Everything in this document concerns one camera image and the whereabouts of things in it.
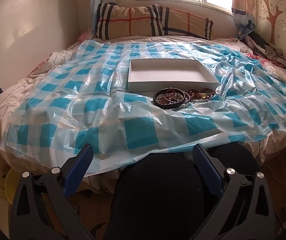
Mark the plaid pillow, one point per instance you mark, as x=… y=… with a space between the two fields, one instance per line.
x=123 y=20
x=188 y=22

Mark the pile of dark clothes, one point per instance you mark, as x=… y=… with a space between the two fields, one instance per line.
x=263 y=45

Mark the brown tree wall sticker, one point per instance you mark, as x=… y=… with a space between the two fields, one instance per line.
x=273 y=22

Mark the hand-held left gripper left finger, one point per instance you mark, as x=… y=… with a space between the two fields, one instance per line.
x=80 y=165

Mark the white shallow cardboard box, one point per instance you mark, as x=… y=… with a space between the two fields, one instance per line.
x=158 y=85

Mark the thin silver bangle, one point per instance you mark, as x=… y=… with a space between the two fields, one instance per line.
x=189 y=97

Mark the blue checked plastic sheet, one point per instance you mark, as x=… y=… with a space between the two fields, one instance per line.
x=57 y=105

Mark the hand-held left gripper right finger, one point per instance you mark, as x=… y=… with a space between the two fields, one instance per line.
x=206 y=170

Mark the person's dark trousers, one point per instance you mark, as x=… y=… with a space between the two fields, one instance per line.
x=158 y=197

